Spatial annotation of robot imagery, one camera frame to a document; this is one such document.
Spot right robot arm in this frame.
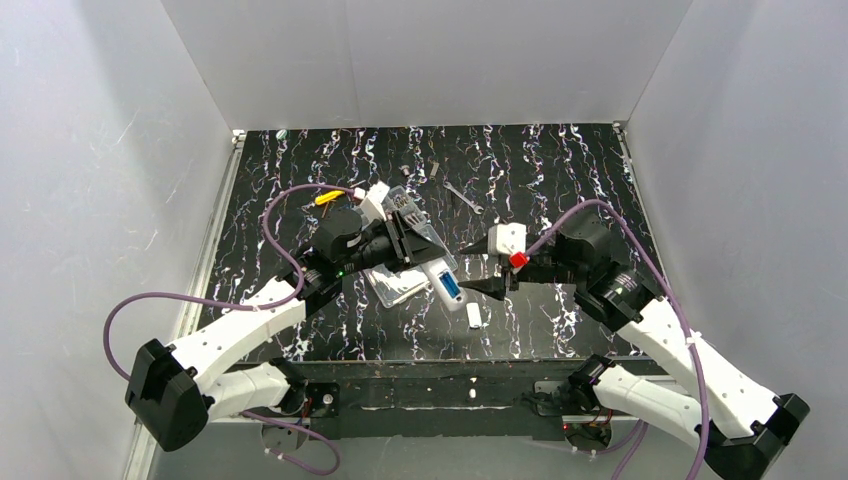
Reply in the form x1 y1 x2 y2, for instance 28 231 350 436
465 211 810 479

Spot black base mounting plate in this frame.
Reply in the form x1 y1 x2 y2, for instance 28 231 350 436
238 357 598 442

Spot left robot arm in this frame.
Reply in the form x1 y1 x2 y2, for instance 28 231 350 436
125 210 447 452

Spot yellow handled screwdriver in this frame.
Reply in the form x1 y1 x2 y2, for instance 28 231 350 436
314 190 347 206

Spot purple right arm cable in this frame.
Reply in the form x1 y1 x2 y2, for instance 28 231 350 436
523 199 711 480

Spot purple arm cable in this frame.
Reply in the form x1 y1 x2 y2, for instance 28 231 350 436
103 184 342 477
523 199 711 480

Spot white remote control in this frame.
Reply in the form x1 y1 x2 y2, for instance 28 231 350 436
421 259 467 312

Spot clear plastic organizer box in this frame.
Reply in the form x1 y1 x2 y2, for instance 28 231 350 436
363 181 446 308

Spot blue battery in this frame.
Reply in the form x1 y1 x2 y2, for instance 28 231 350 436
439 271 462 302

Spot blue silver wrench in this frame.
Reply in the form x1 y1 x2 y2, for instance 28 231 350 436
443 181 484 215

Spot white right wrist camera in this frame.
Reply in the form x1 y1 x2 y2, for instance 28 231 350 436
485 222 529 269

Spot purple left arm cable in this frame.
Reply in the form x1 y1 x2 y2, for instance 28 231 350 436
103 184 342 477

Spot white battery cover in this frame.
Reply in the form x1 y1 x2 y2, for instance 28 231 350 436
465 302 483 329

